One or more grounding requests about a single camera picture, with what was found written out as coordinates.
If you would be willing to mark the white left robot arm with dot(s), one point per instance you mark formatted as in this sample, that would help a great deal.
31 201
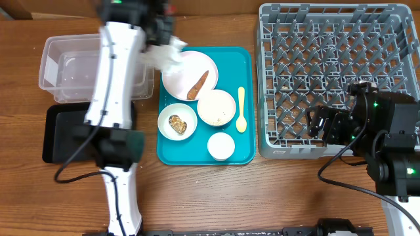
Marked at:
129 29

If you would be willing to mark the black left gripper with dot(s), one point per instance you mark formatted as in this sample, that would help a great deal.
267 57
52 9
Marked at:
160 21

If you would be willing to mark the yellow plastic spoon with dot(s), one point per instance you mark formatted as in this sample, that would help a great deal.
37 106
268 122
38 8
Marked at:
241 123

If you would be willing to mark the white bowl with food scraps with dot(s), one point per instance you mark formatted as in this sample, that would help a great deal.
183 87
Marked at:
185 112

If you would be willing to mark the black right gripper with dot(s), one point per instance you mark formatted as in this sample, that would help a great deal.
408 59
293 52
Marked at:
335 120

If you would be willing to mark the white plastic cup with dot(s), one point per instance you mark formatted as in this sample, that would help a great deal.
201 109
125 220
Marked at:
221 146

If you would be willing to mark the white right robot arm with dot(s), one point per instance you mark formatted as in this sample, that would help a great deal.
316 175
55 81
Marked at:
380 128

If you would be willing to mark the black food waste tray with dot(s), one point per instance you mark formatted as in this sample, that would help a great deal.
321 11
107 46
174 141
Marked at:
59 142

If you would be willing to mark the black rail at table edge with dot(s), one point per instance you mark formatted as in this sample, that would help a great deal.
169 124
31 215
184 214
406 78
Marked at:
324 227

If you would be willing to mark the teal plastic tray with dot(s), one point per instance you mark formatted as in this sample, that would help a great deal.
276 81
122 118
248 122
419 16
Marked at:
234 66

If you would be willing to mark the pink round plate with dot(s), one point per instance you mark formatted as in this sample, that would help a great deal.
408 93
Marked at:
195 64

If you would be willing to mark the grey plastic dish rack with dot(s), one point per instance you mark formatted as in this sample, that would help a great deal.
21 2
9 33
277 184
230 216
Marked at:
306 56

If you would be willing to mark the brown food scraps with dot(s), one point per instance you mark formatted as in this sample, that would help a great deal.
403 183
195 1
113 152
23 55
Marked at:
177 124

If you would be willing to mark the pink bowl with rice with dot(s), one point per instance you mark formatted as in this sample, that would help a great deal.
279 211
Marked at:
216 107

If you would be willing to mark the orange carrot piece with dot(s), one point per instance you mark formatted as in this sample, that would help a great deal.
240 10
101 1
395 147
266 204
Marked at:
193 92

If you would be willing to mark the clear plastic waste bin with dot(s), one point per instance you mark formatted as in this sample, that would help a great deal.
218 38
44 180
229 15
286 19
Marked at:
68 67

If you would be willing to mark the white paper napkin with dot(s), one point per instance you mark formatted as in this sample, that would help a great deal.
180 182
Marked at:
166 58

